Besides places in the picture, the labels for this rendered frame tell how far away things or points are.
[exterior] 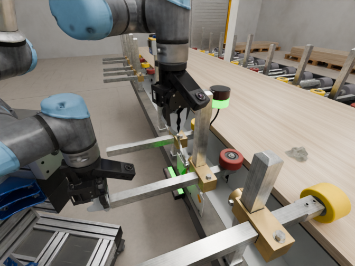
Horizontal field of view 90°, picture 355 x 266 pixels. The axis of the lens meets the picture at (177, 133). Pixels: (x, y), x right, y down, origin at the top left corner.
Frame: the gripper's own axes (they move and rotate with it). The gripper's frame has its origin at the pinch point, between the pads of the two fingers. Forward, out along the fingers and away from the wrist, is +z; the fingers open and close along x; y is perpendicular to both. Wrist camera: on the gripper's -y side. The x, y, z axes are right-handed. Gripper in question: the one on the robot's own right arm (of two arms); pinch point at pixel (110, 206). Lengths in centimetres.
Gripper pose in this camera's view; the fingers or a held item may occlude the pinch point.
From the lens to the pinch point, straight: 62.2
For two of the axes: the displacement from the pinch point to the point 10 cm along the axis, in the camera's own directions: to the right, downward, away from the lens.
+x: 3.4, 5.2, -7.8
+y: -9.4, 1.8, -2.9
